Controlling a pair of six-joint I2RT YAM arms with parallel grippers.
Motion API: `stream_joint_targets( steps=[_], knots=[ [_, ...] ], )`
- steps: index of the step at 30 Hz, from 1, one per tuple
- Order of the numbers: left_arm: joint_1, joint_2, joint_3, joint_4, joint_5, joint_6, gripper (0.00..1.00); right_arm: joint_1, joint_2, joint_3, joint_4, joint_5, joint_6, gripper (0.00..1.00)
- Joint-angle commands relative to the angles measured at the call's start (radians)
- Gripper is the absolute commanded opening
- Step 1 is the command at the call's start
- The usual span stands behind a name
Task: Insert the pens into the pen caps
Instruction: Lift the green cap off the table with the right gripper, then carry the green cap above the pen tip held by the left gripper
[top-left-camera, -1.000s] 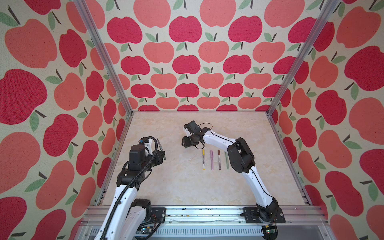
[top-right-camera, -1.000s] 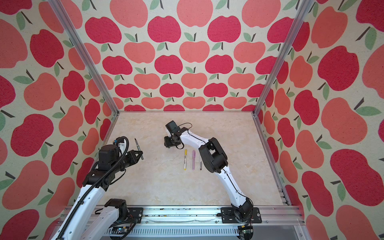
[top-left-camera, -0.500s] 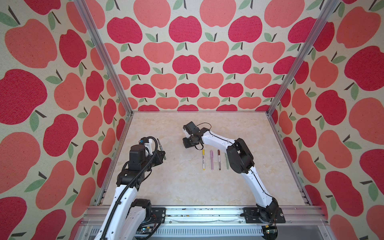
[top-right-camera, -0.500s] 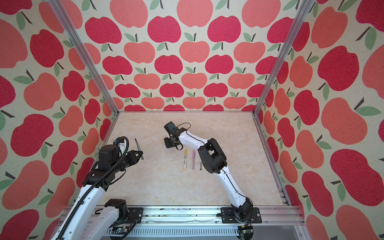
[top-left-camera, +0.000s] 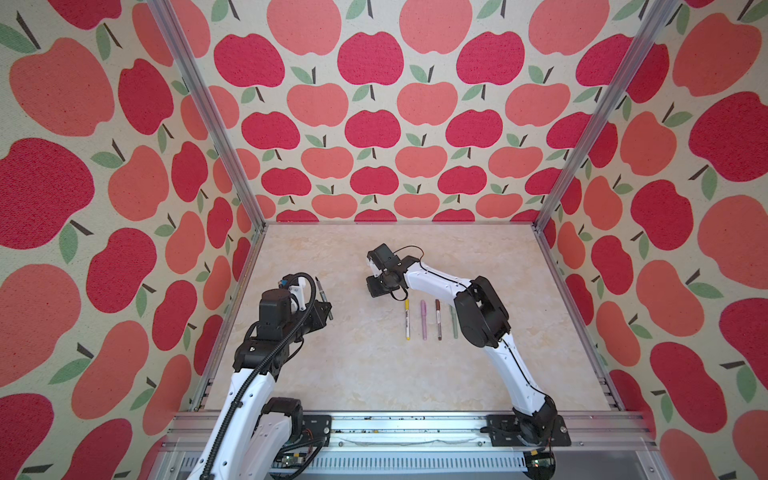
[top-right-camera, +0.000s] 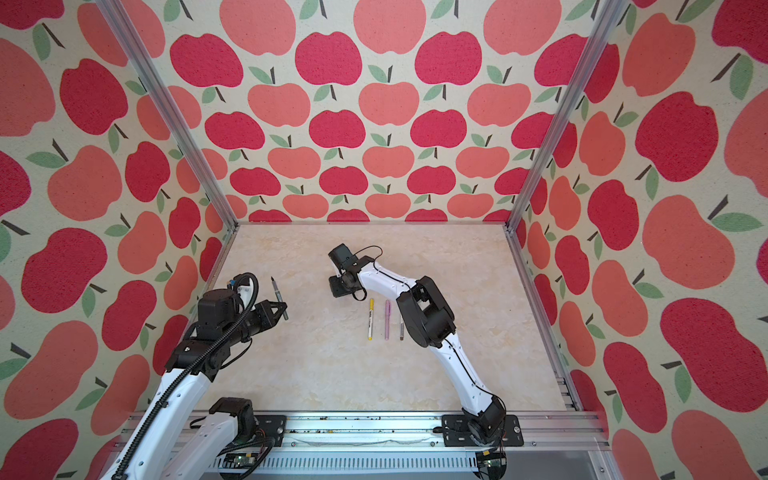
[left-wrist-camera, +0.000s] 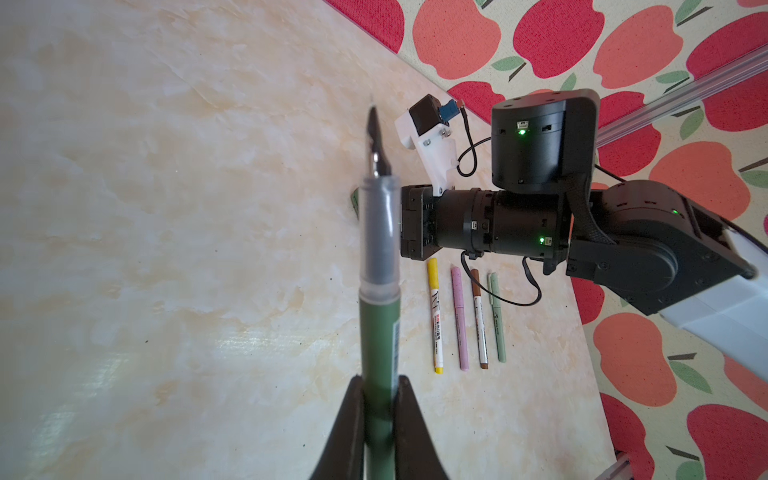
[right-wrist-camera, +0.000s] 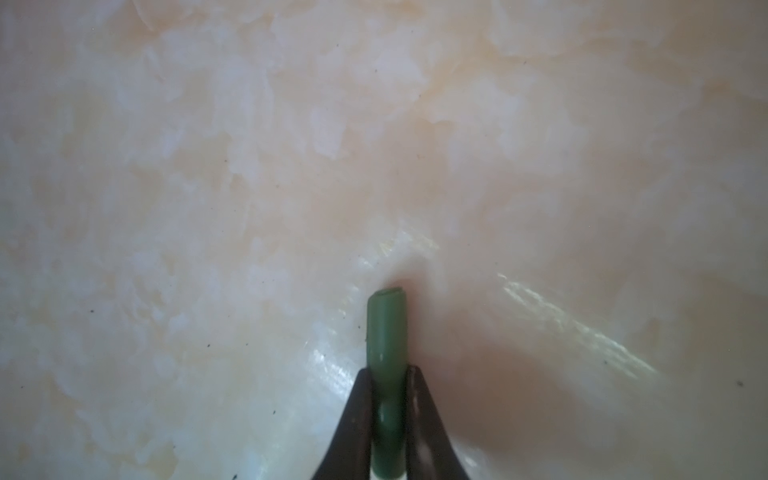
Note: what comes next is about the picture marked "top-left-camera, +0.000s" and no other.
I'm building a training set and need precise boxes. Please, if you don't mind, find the white pen yellow end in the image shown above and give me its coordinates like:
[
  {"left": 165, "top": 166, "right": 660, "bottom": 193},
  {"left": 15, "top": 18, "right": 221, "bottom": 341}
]
[{"left": 404, "top": 299, "right": 411, "bottom": 341}]

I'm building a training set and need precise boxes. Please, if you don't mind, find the pink pen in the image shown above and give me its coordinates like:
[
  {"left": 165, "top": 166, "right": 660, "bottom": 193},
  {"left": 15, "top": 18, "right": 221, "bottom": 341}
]
[{"left": 420, "top": 299, "right": 429, "bottom": 341}]

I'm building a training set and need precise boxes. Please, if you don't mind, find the white pen brown end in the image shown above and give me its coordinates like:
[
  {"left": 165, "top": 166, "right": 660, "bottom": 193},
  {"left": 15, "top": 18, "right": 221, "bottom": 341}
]
[{"left": 435, "top": 299, "right": 443, "bottom": 341}]

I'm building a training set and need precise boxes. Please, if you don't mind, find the light green pen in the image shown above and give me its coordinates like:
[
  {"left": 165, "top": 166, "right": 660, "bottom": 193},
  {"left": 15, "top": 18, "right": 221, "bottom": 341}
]
[{"left": 449, "top": 306, "right": 460, "bottom": 339}]

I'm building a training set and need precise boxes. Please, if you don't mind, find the dark green pen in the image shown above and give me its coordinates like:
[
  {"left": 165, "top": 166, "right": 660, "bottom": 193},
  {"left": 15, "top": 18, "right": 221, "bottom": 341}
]
[{"left": 314, "top": 276, "right": 334, "bottom": 321}]

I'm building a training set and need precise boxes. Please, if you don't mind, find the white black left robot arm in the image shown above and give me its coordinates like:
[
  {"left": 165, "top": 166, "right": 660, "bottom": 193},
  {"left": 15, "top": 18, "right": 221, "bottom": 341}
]
[{"left": 189, "top": 280, "right": 332, "bottom": 479}]

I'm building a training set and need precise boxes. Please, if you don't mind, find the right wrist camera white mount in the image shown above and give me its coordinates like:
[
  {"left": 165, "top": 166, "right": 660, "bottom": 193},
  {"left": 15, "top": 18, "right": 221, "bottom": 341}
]
[{"left": 366, "top": 250, "right": 385, "bottom": 277}]

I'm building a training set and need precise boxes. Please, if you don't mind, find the black corrugated cable conduit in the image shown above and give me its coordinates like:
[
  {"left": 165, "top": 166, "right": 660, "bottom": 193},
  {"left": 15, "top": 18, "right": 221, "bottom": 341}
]
[{"left": 200, "top": 271, "right": 317, "bottom": 480}]

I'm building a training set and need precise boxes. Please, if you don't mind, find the aluminium front rail base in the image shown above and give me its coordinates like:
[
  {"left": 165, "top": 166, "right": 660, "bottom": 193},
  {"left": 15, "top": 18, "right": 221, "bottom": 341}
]
[{"left": 146, "top": 410, "right": 673, "bottom": 480}]

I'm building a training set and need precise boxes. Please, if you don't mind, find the aluminium left rear corner post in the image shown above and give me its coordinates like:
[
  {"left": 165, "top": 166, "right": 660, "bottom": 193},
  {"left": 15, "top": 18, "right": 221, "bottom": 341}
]
[{"left": 148, "top": 0, "right": 266, "bottom": 234}]

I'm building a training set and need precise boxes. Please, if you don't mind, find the aluminium corner post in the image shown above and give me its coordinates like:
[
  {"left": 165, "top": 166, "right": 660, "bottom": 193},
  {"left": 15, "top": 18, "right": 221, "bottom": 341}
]
[
  {"left": 533, "top": 0, "right": 678, "bottom": 234},
  {"left": 148, "top": 0, "right": 266, "bottom": 234}
]

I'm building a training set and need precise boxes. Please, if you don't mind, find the aluminium right rear corner post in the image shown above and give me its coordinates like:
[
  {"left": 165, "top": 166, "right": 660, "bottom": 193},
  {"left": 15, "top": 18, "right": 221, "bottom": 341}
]
[{"left": 533, "top": 0, "right": 678, "bottom": 234}]

